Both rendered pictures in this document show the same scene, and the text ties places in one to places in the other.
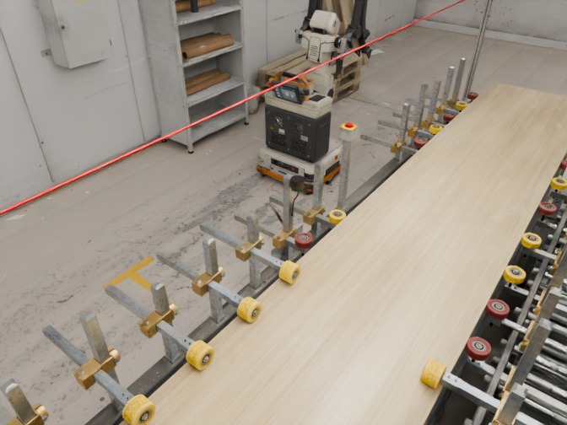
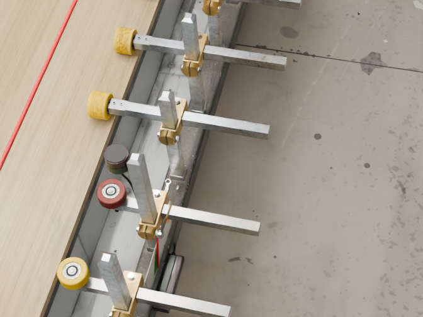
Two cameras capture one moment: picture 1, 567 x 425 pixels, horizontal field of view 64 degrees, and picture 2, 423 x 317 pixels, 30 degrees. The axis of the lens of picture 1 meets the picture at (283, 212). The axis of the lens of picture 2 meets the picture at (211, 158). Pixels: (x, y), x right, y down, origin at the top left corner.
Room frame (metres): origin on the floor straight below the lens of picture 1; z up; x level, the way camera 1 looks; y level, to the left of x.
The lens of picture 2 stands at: (2.77, -0.18, 2.75)
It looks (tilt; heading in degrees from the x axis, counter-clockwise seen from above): 57 degrees down; 162
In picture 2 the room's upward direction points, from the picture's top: 6 degrees counter-clockwise
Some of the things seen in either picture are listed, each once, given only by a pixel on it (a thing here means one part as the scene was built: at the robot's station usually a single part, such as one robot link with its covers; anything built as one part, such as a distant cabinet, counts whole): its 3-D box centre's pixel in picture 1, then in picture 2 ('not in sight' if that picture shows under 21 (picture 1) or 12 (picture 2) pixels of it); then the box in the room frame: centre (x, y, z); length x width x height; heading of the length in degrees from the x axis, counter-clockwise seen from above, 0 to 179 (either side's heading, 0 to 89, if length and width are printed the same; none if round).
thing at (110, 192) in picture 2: (303, 246); (113, 200); (1.61, -0.09, 0.85); 0.08 x 0.08 x 0.11
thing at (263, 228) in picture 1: (269, 232); (182, 214); (1.73, 0.07, 0.84); 0.43 x 0.03 x 0.04; 53
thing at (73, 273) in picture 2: (337, 223); (75, 278); (1.79, -0.26, 0.85); 0.08 x 0.08 x 0.11
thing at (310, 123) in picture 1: (299, 117); not in sight; (3.65, -0.13, 0.59); 0.55 x 0.34 x 0.83; 53
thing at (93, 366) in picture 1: (98, 367); not in sight; (0.89, 0.59, 0.95); 0.14 x 0.06 x 0.05; 143
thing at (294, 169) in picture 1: (284, 165); not in sight; (3.45, -0.01, 0.23); 0.41 x 0.02 x 0.08; 53
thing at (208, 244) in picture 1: (213, 285); (194, 70); (1.31, 0.28, 0.90); 0.04 x 0.04 x 0.48; 53
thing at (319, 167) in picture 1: (317, 203); (121, 299); (1.91, -0.17, 0.89); 0.04 x 0.04 x 0.48; 53
